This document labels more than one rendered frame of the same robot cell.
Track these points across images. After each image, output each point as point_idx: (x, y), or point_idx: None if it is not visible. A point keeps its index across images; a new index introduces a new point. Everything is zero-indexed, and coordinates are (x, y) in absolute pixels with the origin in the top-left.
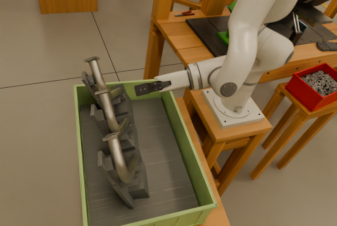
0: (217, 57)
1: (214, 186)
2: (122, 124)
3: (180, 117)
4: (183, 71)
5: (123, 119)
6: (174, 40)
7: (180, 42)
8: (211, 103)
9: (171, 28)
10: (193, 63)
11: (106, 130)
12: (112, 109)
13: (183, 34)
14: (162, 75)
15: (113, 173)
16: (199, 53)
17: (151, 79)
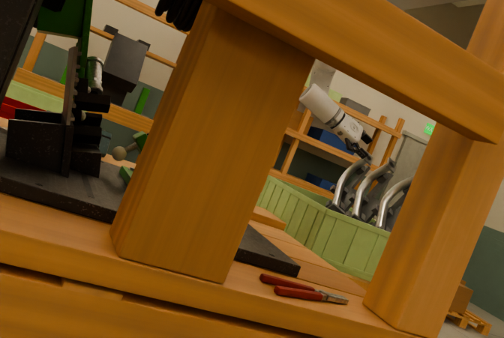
0: (326, 94)
1: None
2: (360, 197)
3: (300, 192)
4: (346, 114)
5: (359, 210)
6: (319, 260)
7: (303, 252)
8: None
9: (339, 280)
10: (340, 108)
11: (370, 193)
12: (376, 169)
13: (296, 258)
14: (358, 124)
15: (352, 183)
16: (253, 225)
17: (346, 216)
